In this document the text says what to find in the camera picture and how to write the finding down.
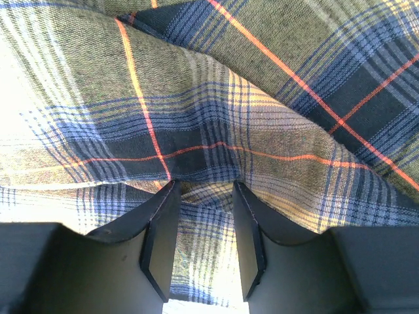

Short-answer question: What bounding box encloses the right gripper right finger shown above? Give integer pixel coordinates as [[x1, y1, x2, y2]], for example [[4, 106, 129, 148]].
[[232, 182, 418, 313]]

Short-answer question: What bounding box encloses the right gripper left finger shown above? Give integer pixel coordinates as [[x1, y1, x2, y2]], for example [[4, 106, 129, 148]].
[[1, 181, 181, 313]]

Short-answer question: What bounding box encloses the yellow plaid long sleeve shirt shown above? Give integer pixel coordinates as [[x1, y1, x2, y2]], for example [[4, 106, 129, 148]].
[[1, 1, 418, 307]]

